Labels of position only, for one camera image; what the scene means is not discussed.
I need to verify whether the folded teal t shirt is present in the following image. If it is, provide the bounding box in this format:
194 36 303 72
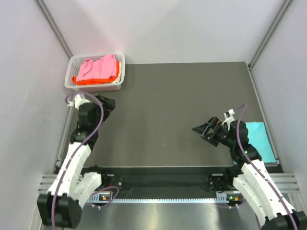
246 122 276 163

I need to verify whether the slotted white cable duct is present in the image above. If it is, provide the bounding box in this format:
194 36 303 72
86 192 244 205

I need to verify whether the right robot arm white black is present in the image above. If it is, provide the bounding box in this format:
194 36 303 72
192 109 307 230

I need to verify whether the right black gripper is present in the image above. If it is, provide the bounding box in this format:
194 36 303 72
192 116 236 148

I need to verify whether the pink t shirt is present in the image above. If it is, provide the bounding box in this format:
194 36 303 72
73 54 118 83

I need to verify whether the orange t shirt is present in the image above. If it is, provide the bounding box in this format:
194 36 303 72
71 72 118 86

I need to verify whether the white plastic laundry basket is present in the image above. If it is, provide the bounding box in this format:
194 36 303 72
64 52 125 92

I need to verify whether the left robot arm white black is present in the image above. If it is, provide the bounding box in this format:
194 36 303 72
37 92 116 230

